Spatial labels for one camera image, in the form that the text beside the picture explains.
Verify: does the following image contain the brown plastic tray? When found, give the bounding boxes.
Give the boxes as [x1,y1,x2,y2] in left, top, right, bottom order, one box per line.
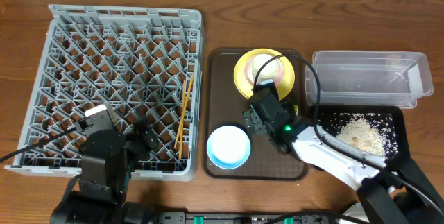
[203,48,309,181]

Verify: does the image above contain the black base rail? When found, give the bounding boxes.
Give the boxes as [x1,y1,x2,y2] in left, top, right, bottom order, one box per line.
[158,212,339,224]

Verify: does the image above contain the yellow plate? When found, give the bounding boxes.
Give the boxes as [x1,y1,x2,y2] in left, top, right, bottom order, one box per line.
[233,48,296,100]

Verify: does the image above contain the clear plastic bin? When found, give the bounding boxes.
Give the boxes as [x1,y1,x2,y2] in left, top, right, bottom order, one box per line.
[312,51,434,109]

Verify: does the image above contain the wooden chopstick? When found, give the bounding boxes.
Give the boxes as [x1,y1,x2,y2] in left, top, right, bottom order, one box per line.
[174,74,194,147]
[178,79,187,160]

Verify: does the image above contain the light blue bowl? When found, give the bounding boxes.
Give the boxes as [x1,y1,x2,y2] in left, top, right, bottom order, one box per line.
[206,125,251,170]

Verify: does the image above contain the yellow green snack wrapper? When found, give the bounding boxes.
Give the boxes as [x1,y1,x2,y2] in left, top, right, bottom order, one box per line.
[293,105,299,115]

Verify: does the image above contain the white cup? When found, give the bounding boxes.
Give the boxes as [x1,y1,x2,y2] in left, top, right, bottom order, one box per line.
[251,54,278,79]

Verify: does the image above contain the black waste tray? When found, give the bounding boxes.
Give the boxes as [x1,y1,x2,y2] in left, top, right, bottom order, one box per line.
[318,105,415,173]

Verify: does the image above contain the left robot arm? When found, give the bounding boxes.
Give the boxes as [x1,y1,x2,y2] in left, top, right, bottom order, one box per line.
[50,116,160,223]

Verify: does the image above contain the rice and nuts pile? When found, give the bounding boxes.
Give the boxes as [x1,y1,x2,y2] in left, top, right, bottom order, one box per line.
[319,112,400,159]

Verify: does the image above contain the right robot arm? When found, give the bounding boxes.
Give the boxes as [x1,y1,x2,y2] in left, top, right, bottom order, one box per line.
[248,96,443,223]

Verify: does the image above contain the pink bowl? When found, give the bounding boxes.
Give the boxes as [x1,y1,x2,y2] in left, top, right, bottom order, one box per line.
[244,55,284,85]

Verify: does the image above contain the grey dishwasher rack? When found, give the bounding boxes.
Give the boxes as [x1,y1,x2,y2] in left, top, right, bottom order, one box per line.
[8,4,205,181]

